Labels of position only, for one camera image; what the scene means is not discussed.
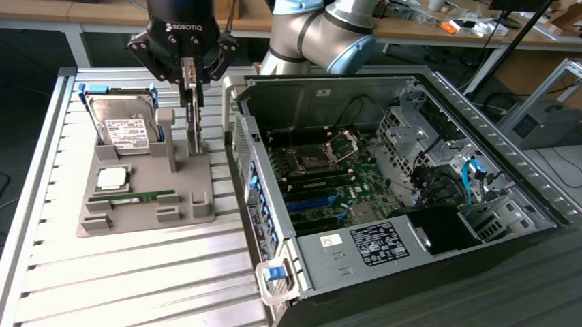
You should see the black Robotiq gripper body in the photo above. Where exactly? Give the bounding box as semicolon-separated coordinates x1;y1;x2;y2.
144;0;219;84

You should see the black graphics card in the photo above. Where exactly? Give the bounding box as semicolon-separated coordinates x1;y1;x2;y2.
180;57;207;158

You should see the brown cardboard box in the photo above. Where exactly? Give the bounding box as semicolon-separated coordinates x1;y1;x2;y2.
215;0;242;20

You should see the hard disk in blue carrier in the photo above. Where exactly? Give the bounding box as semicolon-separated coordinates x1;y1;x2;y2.
78;82;164;157

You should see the silver CPU chip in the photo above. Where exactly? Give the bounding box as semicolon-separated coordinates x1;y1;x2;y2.
95;166;134;192

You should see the metal socket cover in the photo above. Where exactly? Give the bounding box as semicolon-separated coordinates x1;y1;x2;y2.
323;130;365;161

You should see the open grey PC case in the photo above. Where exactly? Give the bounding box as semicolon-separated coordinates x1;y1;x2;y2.
221;65;577;327

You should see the green RAM stick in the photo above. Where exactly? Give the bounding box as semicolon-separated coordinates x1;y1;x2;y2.
88;189;176;205

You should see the grey parts rack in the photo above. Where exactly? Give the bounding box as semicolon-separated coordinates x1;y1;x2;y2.
75;108;218;238

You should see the silver metal disk bay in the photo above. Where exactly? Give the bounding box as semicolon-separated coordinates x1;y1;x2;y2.
375;104;461;178

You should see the green motherboard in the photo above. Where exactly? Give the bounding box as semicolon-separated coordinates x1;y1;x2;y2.
266;125;410;236

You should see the small orange white box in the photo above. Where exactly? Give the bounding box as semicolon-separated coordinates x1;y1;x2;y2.
441;19;477;35

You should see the black expansion slot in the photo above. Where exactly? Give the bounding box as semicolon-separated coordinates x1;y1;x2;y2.
290;215;343;233

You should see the white tape roll box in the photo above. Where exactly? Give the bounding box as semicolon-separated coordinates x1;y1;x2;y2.
471;20;510;38

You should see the black stand pole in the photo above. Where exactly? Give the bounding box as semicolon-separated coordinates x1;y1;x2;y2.
461;0;558;102

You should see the black monitor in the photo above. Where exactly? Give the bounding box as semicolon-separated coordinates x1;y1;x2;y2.
489;0;556;30

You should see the grey power supply unit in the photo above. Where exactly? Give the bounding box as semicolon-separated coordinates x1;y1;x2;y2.
290;213;438;298

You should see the perforated metal disk bay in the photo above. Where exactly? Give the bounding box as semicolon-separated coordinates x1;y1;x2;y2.
457;196;538;243

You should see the wooden desk grey frame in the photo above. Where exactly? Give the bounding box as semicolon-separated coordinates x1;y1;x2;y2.
0;0;274;69
375;0;582;95

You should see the black wire bundle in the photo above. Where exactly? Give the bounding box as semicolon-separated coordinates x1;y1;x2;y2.
411;166;470;207

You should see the blue disk wire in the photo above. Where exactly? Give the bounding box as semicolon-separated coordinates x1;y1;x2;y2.
459;159;486;206

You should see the grey cabinet aluminium frame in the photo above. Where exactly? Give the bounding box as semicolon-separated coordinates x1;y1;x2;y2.
498;57;582;151

